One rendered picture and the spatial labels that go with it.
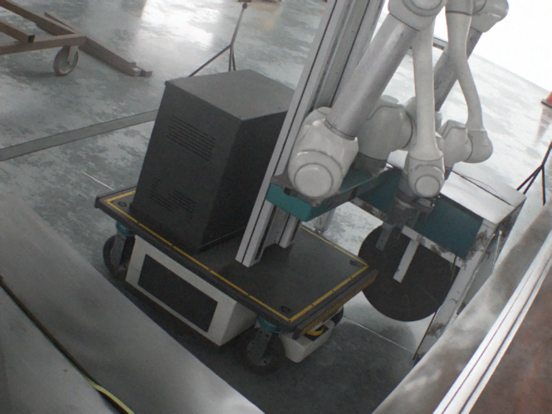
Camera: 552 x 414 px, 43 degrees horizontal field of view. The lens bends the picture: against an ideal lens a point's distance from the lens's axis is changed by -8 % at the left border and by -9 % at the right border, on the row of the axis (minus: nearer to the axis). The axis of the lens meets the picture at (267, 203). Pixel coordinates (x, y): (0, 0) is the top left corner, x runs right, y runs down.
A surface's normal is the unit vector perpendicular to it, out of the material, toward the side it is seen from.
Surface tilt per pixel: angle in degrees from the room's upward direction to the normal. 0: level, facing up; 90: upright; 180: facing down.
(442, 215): 90
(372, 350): 0
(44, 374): 0
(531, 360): 0
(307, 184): 96
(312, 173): 99
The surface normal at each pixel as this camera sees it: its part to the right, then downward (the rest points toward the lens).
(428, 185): -0.13, 0.52
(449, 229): -0.54, 0.20
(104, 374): 0.31, -0.86
